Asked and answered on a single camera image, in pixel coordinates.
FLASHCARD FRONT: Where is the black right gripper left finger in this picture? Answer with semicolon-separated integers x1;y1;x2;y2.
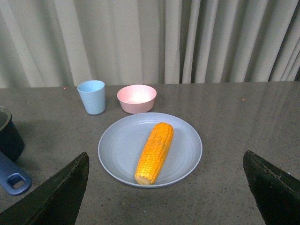
0;152;90;225

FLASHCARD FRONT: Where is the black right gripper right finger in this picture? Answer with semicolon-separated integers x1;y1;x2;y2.
243;150;300;225

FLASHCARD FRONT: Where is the yellow corn cob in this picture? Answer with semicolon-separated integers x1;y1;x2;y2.
135;122;174;185

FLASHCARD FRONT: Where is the dark blue saucepan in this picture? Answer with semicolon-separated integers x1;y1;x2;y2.
0;107;32;196

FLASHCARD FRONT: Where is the light blue plate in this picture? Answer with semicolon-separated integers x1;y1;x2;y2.
98;112;203;188

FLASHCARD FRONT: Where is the light blue cup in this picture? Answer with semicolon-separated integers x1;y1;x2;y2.
77;80;105;115

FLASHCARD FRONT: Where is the pink bowl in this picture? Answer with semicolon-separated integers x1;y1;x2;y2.
117;84;157;114

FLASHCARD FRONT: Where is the white curtain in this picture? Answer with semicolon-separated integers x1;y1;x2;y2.
0;0;300;88

